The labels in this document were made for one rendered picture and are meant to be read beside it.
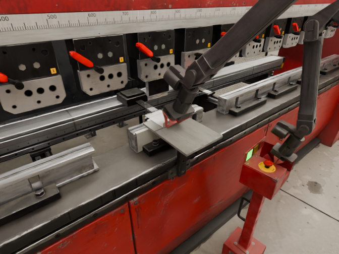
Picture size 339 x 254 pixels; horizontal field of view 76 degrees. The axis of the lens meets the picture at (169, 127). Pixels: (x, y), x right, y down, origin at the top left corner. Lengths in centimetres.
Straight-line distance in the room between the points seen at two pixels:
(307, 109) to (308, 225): 118
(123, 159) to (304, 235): 145
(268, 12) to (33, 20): 54
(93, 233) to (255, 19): 83
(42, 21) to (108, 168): 52
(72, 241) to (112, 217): 15
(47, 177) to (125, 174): 25
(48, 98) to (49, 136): 38
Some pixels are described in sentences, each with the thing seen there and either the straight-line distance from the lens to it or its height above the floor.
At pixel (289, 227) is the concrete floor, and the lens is 195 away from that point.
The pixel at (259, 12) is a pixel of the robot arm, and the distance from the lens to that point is 59.
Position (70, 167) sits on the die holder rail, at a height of 93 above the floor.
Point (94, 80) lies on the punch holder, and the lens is 71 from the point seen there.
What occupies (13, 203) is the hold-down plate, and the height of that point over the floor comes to 90.
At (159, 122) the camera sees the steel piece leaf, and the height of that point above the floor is 100.
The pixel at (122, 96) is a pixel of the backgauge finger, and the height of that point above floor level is 102.
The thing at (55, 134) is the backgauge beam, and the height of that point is 93.
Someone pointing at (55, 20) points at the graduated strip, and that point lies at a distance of 66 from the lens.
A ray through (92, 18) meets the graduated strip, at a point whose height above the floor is 139.
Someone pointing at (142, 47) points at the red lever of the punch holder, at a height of 130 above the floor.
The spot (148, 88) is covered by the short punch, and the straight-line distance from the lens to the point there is 85.
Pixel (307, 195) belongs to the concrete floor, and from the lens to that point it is 225.
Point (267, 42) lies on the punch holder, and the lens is 136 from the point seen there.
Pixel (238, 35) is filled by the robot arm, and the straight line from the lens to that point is 61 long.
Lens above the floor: 143
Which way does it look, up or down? 31 degrees down
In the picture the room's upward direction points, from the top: straight up
